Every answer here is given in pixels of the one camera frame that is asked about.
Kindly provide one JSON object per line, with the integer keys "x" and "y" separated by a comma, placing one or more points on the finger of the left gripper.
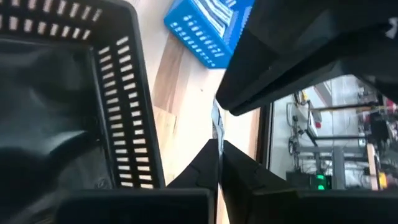
{"x": 280, "y": 37}
{"x": 280, "y": 90}

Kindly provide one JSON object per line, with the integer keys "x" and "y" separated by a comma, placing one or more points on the blue striped fabric bandage wrapper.
{"x": 217, "y": 124}

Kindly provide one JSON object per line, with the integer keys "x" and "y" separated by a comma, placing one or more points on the blue plastic basket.
{"x": 199, "y": 40}

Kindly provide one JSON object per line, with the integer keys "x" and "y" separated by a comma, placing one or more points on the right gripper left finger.
{"x": 205, "y": 168}

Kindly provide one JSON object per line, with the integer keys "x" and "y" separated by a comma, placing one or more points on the black plastic basket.
{"x": 124, "y": 93}

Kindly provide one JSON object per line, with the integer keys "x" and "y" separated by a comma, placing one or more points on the black box green light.
{"x": 320, "y": 183}

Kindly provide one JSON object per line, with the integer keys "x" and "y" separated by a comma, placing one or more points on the wooden plank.
{"x": 372, "y": 168}

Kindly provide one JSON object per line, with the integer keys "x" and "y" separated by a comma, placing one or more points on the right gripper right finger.
{"x": 242, "y": 174}

